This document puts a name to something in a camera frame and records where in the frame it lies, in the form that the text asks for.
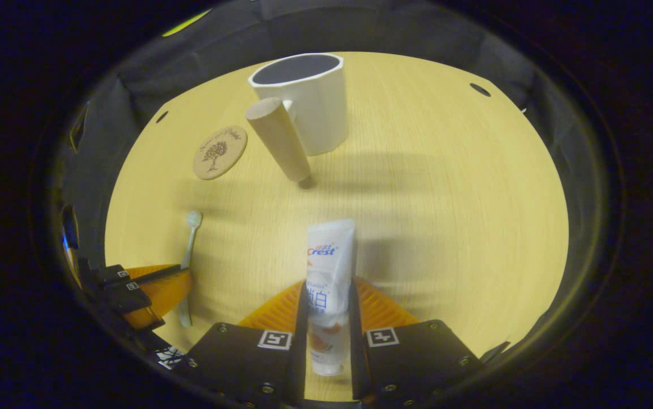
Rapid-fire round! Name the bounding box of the white toothbrush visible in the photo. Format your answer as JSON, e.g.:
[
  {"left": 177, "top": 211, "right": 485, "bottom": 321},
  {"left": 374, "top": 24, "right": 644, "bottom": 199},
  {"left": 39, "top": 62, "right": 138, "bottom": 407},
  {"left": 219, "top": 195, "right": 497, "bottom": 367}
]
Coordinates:
[{"left": 178, "top": 211, "right": 203, "bottom": 328}]

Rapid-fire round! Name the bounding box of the round cork coaster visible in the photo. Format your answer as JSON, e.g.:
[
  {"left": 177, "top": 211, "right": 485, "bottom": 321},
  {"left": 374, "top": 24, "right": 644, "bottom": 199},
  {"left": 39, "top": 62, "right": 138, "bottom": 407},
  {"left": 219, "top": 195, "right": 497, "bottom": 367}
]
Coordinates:
[{"left": 193, "top": 126, "right": 248, "bottom": 181}]

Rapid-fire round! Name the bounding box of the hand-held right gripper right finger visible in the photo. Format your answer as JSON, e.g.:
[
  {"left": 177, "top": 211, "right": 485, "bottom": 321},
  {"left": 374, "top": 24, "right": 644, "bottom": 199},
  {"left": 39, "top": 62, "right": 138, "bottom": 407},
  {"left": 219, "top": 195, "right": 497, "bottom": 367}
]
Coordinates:
[{"left": 348, "top": 278, "right": 483, "bottom": 407}]

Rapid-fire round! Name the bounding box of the white toothpaste tube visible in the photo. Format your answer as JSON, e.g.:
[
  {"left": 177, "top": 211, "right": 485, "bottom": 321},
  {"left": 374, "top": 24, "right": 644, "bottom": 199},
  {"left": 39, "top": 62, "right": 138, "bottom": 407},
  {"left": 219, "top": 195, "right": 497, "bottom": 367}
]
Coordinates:
[{"left": 306, "top": 220, "right": 356, "bottom": 377}]

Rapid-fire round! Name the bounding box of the white cup with wooden handle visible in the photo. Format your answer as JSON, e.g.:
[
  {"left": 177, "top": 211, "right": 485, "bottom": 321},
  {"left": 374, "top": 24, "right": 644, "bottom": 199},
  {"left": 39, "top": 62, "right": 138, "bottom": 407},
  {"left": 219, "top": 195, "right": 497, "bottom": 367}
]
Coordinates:
[{"left": 245, "top": 53, "right": 350, "bottom": 189}]

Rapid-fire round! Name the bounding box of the wooden desktop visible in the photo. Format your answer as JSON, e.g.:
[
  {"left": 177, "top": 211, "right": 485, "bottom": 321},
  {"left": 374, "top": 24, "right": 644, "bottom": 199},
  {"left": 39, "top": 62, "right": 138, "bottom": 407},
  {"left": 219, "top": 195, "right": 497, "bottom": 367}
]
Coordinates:
[{"left": 105, "top": 51, "right": 569, "bottom": 403}]

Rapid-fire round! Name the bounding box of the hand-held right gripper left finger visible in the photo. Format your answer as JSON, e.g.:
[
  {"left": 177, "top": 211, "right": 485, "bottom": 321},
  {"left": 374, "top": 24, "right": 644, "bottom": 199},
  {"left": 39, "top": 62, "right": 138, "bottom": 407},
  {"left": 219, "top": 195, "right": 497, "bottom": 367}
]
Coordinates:
[{"left": 181, "top": 281, "right": 310, "bottom": 408}]

